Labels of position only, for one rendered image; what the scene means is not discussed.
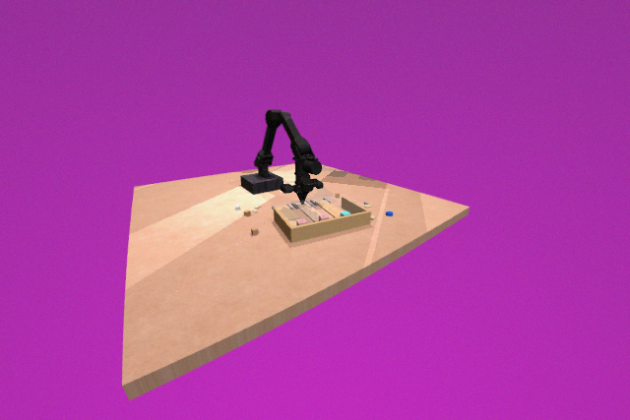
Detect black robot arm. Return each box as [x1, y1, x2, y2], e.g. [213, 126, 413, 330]
[254, 110, 322, 191]

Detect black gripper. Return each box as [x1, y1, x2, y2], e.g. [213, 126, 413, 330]
[281, 171, 323, 201]

